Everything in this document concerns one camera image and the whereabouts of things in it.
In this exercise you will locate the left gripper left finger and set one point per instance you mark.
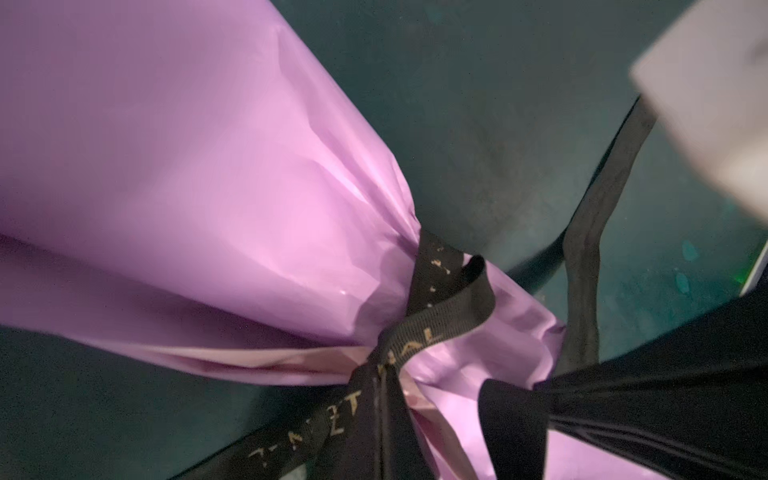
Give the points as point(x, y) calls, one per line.
point(352, 448)

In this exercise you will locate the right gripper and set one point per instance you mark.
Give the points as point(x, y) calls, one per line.
point(701, 413)

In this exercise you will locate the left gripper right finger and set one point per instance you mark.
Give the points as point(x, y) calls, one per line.
point(400, 453)

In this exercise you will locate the pink purple wrapping paper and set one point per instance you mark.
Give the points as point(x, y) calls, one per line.
point(184, 184)

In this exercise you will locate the green table mat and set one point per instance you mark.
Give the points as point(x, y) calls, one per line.
point(497, 113)

